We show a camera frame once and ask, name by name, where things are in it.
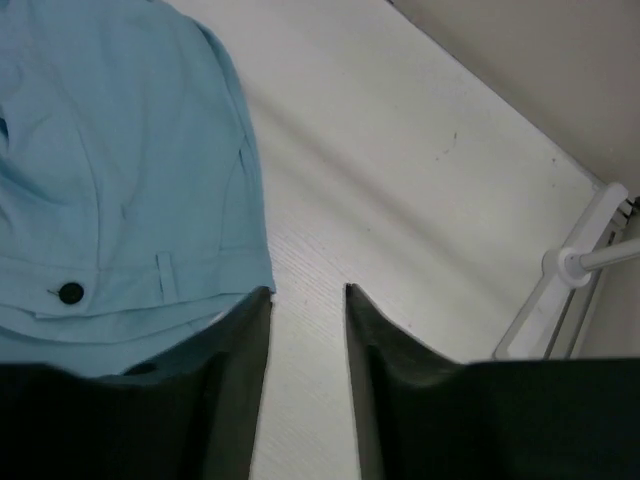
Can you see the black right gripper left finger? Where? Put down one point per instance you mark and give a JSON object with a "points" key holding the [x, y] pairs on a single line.
{"points": [[190, 412]]}

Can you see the white clothes rack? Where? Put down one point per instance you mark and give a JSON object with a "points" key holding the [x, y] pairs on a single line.
{"points": [[553, 321]]}

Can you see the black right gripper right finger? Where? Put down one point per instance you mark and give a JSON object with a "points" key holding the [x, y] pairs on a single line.
{"points": [[419, 415]]}

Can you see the light blue trousers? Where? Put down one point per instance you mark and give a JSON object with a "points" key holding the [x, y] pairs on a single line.
{"points": [[132, 212]]}

